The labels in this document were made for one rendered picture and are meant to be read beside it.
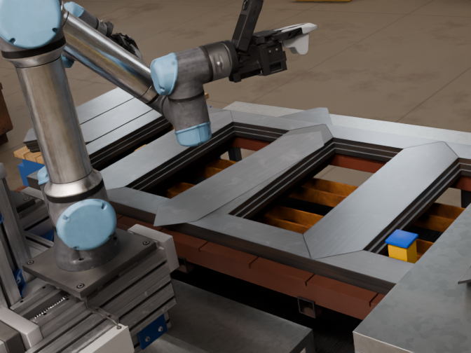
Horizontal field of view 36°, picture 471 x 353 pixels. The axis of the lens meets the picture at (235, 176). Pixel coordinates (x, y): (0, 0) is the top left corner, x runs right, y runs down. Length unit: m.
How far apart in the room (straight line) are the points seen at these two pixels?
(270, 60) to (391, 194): 0.72
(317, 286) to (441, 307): 0.53
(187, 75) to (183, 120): 0.10
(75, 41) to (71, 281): 0.51
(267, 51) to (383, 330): 0.60
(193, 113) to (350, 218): 0.68
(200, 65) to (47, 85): 0.30
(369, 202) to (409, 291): 0.70
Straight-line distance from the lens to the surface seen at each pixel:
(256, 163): 2.35
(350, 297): 1.75
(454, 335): 1.27
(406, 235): 1.84
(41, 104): 1.37
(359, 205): 2.03
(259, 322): 1.94
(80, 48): 1.50
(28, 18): 1.31
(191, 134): 1.47
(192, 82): 1.44
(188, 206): 2.16
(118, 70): 1.52
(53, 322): 1.61
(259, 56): 1.49
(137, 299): 1.74
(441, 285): 1.38
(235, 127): 2.72
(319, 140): 2.45
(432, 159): 2.26
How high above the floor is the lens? 1.86
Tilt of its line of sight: 26 degrees down
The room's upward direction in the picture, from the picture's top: 10 degrees counter-clockwise
